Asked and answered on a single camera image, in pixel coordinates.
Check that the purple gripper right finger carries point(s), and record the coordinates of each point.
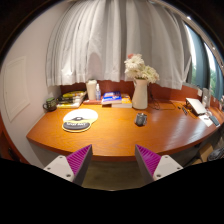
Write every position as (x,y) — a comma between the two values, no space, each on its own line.
(153,166)

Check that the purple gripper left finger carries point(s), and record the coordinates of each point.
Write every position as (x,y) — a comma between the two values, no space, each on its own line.
(72,167)

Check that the white and black mouse pad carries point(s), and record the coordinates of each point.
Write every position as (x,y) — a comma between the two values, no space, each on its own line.
(79,120)

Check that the dark grey computer mouse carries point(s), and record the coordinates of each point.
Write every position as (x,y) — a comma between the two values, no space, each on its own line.
(141,119)

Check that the red flat book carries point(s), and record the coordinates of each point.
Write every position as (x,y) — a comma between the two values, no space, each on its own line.
(92,102)

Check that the stack of books left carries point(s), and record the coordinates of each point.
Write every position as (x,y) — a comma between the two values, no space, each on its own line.
(71,99)

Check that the yellow orange book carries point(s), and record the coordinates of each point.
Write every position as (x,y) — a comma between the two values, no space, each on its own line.
(125,102)

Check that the dark green mug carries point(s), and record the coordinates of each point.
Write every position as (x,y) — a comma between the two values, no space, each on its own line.
(50,104)

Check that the white ceramic vase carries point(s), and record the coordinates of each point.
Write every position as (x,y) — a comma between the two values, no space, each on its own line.
(140,96)

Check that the clear sanitizer spray bottle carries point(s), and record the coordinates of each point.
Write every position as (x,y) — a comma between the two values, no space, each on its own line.
(98,92)

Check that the blue book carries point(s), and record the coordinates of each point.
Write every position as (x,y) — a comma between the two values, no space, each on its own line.
(111,98)

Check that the black remote on paper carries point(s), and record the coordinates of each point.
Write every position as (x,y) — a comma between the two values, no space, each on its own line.
(214,120)

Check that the white flower bouquet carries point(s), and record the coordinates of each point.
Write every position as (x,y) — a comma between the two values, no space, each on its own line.
(136,68)

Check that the white sheer curtain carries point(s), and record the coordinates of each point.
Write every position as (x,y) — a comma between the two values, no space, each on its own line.
(93,38)

